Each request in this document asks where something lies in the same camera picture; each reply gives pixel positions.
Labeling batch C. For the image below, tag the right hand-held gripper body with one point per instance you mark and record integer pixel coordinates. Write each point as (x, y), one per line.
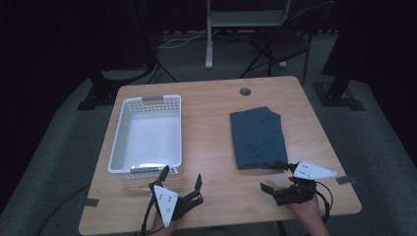
(309, 171)

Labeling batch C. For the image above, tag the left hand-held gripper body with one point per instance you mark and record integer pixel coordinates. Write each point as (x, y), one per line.
(166, 203)

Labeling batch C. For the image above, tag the dark blue cloth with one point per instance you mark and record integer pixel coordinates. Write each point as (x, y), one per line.
(257, 137)

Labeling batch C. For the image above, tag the white perforated plastic basket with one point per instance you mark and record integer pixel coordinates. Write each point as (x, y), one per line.
(149, 137)

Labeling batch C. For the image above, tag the person's left hand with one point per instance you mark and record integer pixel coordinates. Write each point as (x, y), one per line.
(161, 228)

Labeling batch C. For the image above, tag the person's right hand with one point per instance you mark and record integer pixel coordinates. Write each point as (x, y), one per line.
(308, 213)

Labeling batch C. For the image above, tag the grey tape strip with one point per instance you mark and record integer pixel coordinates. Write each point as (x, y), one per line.
(346, 179)

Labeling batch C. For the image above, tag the dark tape strip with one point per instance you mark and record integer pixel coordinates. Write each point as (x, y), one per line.
(91, 202)

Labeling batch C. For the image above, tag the grey round table grommet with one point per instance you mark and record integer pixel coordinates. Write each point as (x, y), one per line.
(245, 91)

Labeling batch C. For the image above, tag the black stand with foot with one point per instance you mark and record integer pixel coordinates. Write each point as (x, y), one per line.
(341, 91)

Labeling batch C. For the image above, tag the black tripod legs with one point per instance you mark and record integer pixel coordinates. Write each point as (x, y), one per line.
(160, 73)

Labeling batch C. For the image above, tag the black stand base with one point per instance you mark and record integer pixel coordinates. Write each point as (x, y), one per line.
(105, 88)

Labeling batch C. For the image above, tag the black folding chair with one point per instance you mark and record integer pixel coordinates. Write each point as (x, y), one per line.
(282, 46)

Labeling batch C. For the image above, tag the white metal frame desk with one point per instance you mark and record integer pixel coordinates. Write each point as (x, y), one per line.
(242, 18)

